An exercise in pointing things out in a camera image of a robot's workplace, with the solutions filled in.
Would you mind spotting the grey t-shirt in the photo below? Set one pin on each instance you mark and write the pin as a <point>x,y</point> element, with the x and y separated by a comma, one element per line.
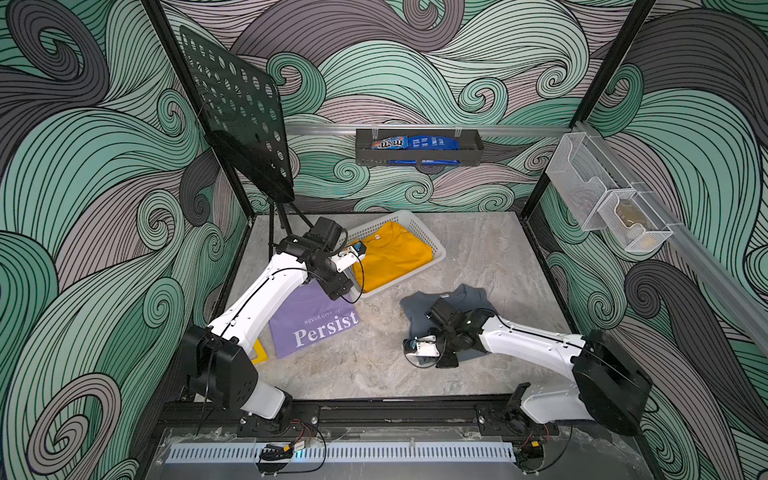
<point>462,308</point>

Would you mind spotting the clear plastic wall bin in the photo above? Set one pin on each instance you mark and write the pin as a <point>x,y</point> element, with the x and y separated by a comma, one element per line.
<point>580,178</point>

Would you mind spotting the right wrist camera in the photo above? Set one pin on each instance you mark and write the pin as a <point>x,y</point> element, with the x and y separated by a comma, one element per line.
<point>422,348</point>

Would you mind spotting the black wall tray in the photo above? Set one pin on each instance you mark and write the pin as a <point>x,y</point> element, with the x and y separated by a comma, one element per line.
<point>470,153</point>

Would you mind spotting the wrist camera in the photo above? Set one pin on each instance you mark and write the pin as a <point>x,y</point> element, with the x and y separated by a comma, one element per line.
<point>422,348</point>
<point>348,256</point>

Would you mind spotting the small clear wall bin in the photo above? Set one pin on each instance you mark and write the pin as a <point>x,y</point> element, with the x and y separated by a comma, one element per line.
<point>634,230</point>

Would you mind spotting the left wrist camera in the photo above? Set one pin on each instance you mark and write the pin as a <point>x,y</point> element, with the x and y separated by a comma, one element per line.
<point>348,256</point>

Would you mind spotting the white slotted cable duct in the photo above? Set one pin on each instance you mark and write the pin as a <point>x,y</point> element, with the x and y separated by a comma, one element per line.
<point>348,452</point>

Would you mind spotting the black perforated music stand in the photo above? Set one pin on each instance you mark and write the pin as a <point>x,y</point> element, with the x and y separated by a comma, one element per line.
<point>243,118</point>

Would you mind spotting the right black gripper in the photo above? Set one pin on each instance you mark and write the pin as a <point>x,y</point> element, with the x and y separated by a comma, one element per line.
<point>444,354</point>

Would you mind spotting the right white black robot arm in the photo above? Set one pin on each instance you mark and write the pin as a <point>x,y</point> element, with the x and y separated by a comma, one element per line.
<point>601,382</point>

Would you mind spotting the yellow plastic triangle tool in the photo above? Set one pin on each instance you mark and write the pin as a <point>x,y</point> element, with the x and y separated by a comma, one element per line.
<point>258,353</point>

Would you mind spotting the white perforated plastic basket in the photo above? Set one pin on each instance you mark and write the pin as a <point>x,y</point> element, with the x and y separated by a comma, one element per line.
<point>414,225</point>

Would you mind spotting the blue candy packet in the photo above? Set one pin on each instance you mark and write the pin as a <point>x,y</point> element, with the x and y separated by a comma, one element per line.
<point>419,142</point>

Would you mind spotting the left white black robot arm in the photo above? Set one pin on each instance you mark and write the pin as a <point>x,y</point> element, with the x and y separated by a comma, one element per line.
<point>215,358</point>

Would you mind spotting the yellow t-shirt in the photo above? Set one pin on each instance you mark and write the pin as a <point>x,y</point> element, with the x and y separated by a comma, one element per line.
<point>392,252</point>

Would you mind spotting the purple Persist t-shirt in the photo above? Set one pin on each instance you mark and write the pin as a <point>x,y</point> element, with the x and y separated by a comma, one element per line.
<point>309,316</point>

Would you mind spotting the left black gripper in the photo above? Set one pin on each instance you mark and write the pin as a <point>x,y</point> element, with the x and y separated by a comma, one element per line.
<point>339,286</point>

